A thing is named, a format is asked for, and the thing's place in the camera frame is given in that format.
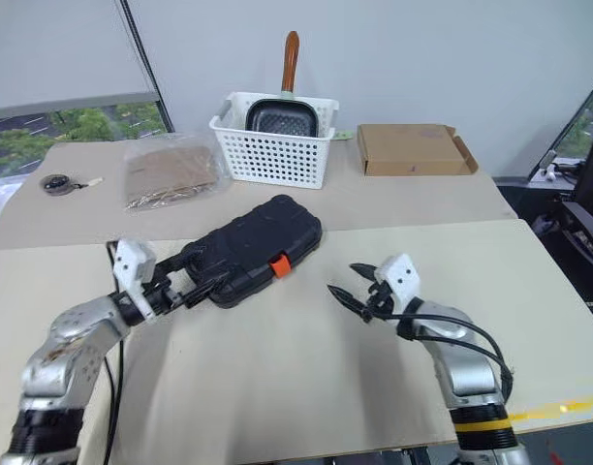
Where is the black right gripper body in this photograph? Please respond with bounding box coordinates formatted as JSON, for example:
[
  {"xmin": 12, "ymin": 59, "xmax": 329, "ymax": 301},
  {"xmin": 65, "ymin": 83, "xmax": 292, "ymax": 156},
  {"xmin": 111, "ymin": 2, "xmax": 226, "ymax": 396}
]
[{"xmin": 363, "ymin": 280, "xmax": 397, "ymax": 326}]

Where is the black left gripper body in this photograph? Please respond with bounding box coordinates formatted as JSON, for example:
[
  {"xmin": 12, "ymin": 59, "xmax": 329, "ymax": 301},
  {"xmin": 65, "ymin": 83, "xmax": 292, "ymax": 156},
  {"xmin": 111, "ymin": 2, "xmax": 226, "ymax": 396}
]
[{"xmin": 143, "ymin": 269, "xmax": 194, "ymax": 317}]

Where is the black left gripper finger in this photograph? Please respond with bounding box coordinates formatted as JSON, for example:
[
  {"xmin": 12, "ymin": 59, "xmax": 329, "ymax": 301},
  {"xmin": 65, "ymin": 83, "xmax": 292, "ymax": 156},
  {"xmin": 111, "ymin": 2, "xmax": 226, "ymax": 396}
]
[
  {"xmin": 183, "ymin": 276, "xmax": 231, "ymax": 310},
  {"xmin": 153, "ymin": 248, "xmax": 208, "ymax": 279}
]

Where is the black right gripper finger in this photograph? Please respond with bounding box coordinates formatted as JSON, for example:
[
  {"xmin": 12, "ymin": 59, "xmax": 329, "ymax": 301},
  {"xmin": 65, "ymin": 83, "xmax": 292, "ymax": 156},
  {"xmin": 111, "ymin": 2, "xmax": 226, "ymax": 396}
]
[
  {"xmin": 349, "ymin": 263, "xmax": 382, "ymax": 284},
  {"xmin": 327, "ymin": 284, "xmax": 375, "ymax": 325}
]

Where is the black plastic hard case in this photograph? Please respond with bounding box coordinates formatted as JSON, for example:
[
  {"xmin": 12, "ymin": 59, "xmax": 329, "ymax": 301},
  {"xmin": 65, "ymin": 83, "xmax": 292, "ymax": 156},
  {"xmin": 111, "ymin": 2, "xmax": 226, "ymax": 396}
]
[{"xmin": 179, "ymin": 194, "xmax": 324, "ymax": 310}]

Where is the clear bag with brown paper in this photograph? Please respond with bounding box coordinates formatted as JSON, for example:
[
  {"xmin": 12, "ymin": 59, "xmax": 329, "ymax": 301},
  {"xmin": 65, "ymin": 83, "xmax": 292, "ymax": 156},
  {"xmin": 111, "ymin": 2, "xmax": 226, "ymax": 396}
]
[{"xmin": 122, "ymin": 134, "xmax": 231, "ymax": 213}]

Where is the flat brown cardboard box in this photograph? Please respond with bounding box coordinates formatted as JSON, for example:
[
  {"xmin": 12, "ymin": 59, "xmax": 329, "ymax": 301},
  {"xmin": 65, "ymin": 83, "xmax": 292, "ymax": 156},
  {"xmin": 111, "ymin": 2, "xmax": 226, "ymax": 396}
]
[{"xmin": 357, "ymin": 122, "xmax": 480, "ymax": 177}]

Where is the white perforated plastic basket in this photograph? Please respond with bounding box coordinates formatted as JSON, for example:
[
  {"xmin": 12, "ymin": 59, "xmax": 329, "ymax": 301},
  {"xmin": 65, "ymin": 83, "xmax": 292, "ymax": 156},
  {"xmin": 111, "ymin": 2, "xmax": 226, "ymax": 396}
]
[{"xmin": 208, "ymin": 91, "xmax": 341, "ymax": 191}]

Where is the black office chair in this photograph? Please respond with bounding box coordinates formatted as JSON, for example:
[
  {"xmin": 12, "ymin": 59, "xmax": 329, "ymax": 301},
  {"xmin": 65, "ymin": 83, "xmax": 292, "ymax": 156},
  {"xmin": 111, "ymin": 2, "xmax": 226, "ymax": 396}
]
[{"xmin": 559, "ymin": 115, "xmax": 593, "ymax": 280}]

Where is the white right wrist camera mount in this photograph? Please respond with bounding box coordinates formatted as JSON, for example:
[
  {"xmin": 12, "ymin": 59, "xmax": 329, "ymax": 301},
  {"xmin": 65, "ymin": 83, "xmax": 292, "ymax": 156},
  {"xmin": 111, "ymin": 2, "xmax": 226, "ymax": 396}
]
[{"xmin": 373, "ymin": 252, "xmax": 420, "ymax": 307}]

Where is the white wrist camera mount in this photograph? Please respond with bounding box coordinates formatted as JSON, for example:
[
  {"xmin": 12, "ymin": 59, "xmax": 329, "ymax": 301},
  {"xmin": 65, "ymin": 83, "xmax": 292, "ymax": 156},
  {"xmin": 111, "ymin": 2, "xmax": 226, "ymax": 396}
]
[
  {"xmin": 373, "ymin": 252, "xmax": 420, "ymax": 307},
  {"xmin": 112, "ymin": 237, "xmax": 158, "ymax": 324}
]

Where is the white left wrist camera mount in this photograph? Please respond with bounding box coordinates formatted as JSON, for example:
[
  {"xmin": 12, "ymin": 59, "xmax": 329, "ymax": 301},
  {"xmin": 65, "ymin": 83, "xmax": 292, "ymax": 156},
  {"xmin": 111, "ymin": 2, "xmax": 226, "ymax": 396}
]
[{"xmin": 112, "ymin": 237, "xmax": 158, "ymax": 324}]

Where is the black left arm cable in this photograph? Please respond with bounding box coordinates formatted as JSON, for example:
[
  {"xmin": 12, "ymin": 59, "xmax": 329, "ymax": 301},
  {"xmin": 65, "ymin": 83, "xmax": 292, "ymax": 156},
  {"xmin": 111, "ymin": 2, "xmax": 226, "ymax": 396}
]
[{"xmin": 104, "ymin": 238, "xmax": 128, "ymax": 465}]

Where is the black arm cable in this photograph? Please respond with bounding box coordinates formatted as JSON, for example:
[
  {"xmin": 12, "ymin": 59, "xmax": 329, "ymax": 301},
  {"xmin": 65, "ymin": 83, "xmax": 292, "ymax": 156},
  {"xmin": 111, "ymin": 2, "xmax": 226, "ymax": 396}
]
[
  {"xmin": 104, "ymin": 238, "xmax": 128, "ymax": 465},
  {"xmin": 391, "ymin": 312, "xmax": 516, "ymax": 404}
]

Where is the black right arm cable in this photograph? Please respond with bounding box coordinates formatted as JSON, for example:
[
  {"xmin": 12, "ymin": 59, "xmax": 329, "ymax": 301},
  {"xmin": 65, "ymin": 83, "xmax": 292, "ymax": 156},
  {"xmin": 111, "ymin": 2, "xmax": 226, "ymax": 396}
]
[{"xmin": 391, "ymin": 312, "xmax": 516, "ymax": 404}]

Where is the round dark keychain gadget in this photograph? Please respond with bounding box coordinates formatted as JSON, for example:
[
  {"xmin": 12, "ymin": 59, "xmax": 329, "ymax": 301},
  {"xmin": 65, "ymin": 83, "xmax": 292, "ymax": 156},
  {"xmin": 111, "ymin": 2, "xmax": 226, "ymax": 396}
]
[{"xmin": 41, "ymin": 170, "xmax": 105, "ymax": 197}]

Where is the square black pan wooden handle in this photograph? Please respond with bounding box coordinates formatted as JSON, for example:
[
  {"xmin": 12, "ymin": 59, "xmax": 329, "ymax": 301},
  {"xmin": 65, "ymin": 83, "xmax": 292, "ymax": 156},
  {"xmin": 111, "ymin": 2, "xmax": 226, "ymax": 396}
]
[{"xmin": 244, "ymin": 30, "xmax": 321, "ymax": 140}]

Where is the slanted black window frame bar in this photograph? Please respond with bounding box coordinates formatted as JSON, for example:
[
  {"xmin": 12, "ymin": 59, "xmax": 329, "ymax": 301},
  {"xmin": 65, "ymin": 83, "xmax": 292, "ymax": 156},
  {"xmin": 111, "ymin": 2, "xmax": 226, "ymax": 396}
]
[{"xmin": 532, "ymin": 71, "xmax": 593, "ymax": 181}]

